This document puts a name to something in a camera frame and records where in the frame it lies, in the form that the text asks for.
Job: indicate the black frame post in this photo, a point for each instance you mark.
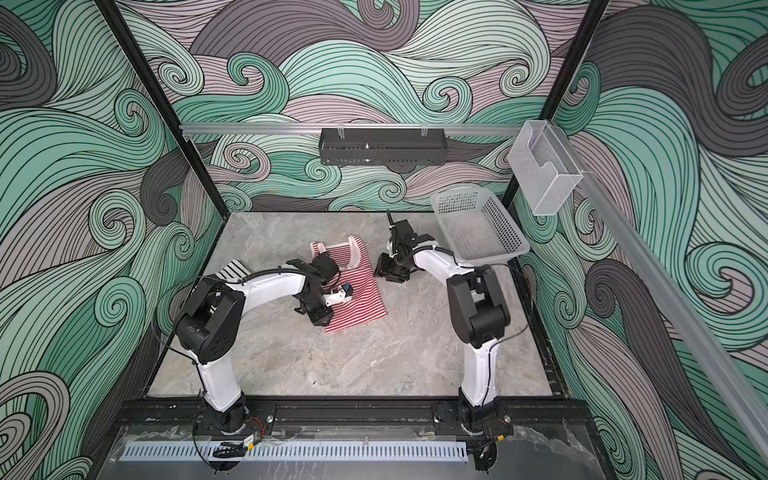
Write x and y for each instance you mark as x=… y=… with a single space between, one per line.
x=119 y=28
x=573 y=58

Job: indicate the aluminium rail right wall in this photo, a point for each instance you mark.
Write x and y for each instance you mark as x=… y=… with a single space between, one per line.
x=679 y=279

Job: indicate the red white striped tank top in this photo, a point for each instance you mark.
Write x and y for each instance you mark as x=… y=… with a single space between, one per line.
x=366 y=302

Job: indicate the black wall shelf tray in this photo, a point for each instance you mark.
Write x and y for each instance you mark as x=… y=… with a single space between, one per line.
x=390 y=147

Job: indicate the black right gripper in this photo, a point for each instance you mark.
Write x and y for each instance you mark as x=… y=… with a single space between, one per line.
x=383 y=265

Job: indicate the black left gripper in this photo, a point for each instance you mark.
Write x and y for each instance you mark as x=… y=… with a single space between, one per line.
x=322 y=319

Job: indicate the black frame post left rear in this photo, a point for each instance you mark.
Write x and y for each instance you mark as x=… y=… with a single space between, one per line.
x=119 y=28

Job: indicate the white plastic laundry basket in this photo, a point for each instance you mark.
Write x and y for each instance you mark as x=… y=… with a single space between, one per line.
x=477 y=227

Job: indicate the aluminium rail back wall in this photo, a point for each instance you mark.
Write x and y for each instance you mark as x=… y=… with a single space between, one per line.
x=276 y=128

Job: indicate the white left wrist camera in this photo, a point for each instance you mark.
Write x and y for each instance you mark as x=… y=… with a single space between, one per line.
x=338 y=295

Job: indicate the clear plastic wall bin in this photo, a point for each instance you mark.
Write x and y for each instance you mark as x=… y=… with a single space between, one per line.
x=545 y=165

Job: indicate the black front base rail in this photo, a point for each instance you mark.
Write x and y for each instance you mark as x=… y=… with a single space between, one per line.
x=280 y=417

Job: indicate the black frame post right rear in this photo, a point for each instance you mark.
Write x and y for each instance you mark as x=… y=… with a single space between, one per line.
x=573 y=58

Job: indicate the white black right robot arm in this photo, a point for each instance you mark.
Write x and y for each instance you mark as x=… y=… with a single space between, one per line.
x=478 y=311

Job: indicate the aluminium rail wall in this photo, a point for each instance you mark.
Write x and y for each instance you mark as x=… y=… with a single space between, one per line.
x=679 y=279
x=276 y=128

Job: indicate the white slotted cable duct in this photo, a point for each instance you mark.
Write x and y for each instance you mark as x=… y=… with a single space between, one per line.
x=416 y=451

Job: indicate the black white striped tank top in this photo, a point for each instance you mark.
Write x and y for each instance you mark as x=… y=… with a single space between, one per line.
x=233 y=272

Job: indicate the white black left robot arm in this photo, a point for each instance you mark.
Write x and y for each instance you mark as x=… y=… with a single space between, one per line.
x=210 y=320

